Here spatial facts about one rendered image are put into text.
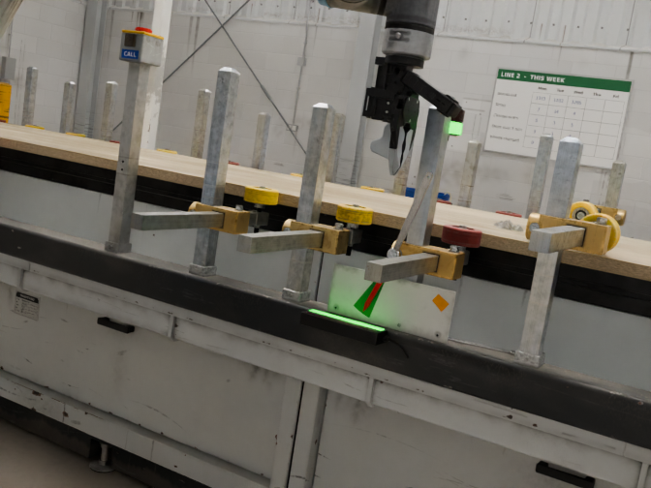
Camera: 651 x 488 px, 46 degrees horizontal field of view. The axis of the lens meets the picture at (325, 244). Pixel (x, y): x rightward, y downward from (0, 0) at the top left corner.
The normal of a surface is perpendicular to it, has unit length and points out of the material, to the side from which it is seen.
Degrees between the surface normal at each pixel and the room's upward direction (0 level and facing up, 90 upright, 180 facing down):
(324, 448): 90
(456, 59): 90
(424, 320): 90
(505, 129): 90
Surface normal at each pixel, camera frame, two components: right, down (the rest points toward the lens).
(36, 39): 0.88, 0.19
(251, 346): -0.48, 0.04
